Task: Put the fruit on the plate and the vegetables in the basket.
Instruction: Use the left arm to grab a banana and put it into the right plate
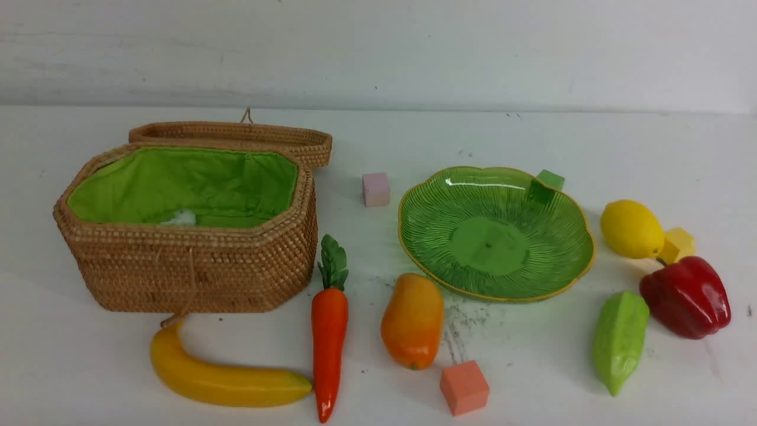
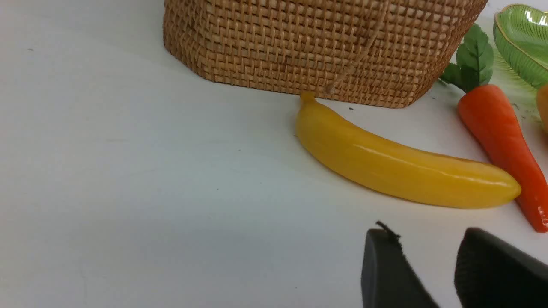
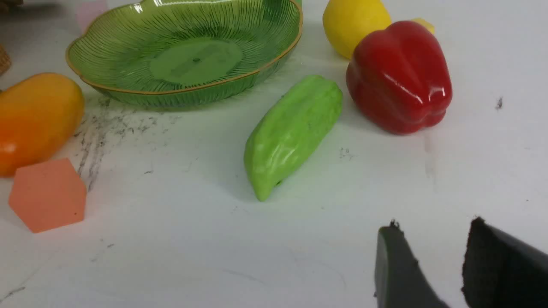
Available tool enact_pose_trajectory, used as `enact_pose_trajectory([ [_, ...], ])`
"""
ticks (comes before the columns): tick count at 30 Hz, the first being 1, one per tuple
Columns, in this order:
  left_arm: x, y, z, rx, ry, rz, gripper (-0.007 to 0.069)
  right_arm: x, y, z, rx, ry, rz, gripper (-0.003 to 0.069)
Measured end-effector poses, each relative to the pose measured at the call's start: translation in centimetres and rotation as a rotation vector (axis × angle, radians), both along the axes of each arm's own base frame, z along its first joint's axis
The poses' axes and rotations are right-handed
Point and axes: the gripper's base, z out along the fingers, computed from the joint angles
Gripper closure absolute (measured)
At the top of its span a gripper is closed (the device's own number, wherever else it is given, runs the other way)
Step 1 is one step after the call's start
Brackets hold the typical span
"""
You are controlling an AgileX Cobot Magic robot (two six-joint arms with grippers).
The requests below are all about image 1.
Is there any orange toy carrot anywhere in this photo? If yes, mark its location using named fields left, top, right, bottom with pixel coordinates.
left=311, top=234, right=349, bottom=424

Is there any orange toy mango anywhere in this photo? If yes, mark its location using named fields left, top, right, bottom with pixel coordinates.
left=380, top=273, right=444, bottom=370

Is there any yellow toy banana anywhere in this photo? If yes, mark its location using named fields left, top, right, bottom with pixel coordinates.
left=150, top=322, right=313, bottom=408

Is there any yellow toy lemon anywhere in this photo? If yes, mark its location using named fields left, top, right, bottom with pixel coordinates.
left=600, top=199, right=665, bottom=259

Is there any red toy bell pepper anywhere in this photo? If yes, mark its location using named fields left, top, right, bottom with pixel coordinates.
left=640, top=256, right=731, bottom=340

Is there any pink foam cube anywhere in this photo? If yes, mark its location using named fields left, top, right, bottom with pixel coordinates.
left=362, top=172, right=390, bottom=208

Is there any woven wicker basket lid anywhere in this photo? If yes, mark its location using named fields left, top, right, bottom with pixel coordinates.
left=129, top=109, right=333, bottom=167

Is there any green glass leaf plate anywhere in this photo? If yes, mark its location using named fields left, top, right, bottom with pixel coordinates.
left=398, top=166, right=597, bottom=303

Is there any woven wicker basket green lining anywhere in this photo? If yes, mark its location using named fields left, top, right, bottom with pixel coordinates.
left=53, top=141, right=319, bottom=314

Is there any green foam cube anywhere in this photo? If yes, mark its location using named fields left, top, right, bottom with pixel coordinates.
left=537, top=169, right=565, bottom=191

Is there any orange foam cube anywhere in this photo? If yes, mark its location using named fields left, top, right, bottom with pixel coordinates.
left=439, top=360, right=490, bottom=417

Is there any yellow foam cube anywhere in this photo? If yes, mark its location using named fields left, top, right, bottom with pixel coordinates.
left=656, top=227, right=695, bottom=265

